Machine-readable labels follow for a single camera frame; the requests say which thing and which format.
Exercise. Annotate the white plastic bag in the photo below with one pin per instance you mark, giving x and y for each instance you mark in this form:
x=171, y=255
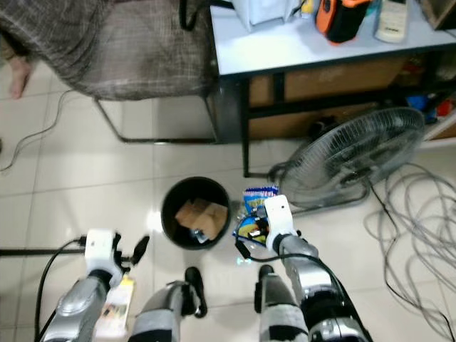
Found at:
x=263, y=13

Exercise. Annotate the black metal desk frame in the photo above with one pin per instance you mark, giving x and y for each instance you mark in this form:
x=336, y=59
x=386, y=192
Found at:
x=246, y=128

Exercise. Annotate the white remote control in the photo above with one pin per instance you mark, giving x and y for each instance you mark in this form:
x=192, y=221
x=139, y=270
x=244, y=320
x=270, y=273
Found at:
x=392, y=21

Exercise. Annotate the robot right leg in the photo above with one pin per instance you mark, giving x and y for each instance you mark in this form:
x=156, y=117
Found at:
x=281, y=313

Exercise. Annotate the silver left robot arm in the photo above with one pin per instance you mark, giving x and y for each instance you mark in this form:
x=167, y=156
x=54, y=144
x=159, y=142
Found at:
x=78, y=310

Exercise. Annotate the robot left leg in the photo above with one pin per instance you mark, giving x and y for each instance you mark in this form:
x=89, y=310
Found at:
x=164, y=313

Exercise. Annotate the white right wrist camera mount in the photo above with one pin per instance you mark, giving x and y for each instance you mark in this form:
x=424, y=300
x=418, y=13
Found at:
x=278, y=214

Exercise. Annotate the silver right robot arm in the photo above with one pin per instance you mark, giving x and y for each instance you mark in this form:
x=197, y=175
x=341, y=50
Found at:
x=317, y=281

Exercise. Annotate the robot leg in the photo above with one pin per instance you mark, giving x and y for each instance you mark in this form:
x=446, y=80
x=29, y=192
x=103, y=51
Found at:
x=164, y=313
x=281, y=313

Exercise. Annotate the black round rubbish bin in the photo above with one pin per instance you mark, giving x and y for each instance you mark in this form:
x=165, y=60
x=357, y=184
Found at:
x=199, y=187

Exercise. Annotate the orange and black device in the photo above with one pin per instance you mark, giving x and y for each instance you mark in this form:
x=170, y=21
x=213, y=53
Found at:
x=328, y=16

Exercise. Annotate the blue Twisties snack bag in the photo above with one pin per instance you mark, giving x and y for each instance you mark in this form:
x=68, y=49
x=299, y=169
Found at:
x=256, y=199

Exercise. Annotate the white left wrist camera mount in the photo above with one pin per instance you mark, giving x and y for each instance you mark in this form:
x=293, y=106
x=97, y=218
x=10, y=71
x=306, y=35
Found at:
x=101, y=248

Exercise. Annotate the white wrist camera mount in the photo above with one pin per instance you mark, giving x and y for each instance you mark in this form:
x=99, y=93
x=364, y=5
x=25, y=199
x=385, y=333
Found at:
x=101, y=248
x=278, y=214

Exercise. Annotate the person's bare foot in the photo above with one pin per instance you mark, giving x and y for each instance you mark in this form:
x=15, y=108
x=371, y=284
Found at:
x=20, y=75

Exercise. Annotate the yellow plastic packet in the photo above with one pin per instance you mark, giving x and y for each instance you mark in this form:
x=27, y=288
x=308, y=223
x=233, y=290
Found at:
x=249, y=226

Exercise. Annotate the black floor rod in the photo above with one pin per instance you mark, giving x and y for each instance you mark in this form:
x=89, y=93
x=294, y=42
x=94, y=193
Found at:
x=21, y=251

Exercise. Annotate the large brown cardboard box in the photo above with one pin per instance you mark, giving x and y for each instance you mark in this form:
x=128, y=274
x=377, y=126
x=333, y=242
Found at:
x=328, y=85

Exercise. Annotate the grey metal floor fan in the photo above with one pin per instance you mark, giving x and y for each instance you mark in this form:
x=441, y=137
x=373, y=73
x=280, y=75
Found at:
x=349, y=149

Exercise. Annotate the cream printed packet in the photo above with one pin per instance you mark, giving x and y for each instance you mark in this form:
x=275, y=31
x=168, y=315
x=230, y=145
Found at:
x=117, y=306

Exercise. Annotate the torn brown cardboard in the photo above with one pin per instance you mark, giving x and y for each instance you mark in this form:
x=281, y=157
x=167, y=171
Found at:
x=203, y=217

